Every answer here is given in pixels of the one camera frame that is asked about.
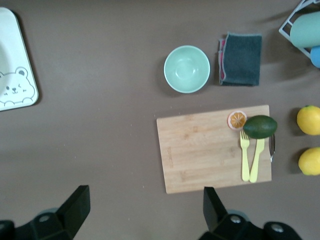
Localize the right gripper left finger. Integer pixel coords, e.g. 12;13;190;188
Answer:
14;184;91;240

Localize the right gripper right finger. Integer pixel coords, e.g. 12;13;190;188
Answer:
199;186;253;240

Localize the wooden cutting board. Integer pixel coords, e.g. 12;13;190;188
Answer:
156;104;277;195

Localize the yellow plastic fork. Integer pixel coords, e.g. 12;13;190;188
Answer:
239;130;251;182

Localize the yellow plastic knife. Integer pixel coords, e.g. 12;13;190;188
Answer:
248;137;266;184

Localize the orange fruit slice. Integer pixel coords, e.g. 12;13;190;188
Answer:
226;110;249;132

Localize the dark green avocado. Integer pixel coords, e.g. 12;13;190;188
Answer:
242;114;279;140

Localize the yellow lemon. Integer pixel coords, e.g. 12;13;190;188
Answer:
296;104;320;136
297;146;320;177

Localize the pale green bowl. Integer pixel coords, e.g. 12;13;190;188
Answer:
163;45;211;94

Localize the pink cloth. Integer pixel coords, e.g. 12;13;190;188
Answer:
217;38;227;80

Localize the dark grey cloth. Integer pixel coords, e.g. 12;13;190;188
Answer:
218;31;263;87

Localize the cream bear print tray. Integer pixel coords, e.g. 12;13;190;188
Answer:
0;6;40;112

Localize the blue cup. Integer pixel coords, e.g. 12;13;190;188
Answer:
309;45;320;69

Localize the pale green cup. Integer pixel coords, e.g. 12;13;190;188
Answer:
289;10;320;49

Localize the white wire rack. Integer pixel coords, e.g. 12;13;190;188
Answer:
278;0;320;60

